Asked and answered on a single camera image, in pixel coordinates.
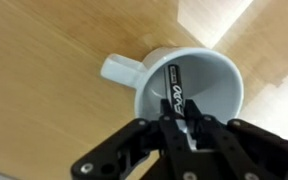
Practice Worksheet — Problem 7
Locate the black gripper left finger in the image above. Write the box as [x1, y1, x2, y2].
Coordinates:
[70, 98, 198, 180]

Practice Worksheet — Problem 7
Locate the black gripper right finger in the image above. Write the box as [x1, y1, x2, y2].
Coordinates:
[183, 98, 288, 180]

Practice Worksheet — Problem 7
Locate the black Expo marker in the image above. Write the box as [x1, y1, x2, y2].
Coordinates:
[165, 63, 198, 151]

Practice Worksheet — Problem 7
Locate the white printed mug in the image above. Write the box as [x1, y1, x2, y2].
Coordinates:
[99, 46, 245, 126]

